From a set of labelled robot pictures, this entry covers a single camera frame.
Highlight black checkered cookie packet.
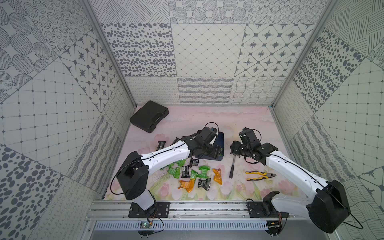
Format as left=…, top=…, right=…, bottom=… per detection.
left=156, top=141, right=166, bottom=151

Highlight black packet front row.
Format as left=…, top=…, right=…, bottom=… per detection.
left=198, top=178, right=211, bottom=191

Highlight black plastic tool case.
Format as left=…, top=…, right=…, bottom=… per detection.
left=130, top=101, right=169, bottom=133

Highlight light green cookie packet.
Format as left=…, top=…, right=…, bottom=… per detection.
left=190, top=170, right=199, bottom=181

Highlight yellow black pliers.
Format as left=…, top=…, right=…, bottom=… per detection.
left=245, top=171, right=277, bottom=181

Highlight black handled hammer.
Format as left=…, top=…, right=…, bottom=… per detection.
left=229, top=154, right=237, bottom=179

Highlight small black checkered packet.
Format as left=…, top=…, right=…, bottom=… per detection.
left=189, top=158, right=200, bottom=167

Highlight dark blue storage box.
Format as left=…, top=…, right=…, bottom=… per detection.
left=201, top=132, right=225, bottom=161

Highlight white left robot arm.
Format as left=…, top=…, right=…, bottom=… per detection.
left=111, top=126, right=221, bottom=218

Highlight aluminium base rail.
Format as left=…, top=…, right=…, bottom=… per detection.
left=85, top=201, right=309, bottom=221

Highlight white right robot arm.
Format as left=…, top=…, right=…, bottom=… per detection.
left=231, top=128, right=353, bottom=234

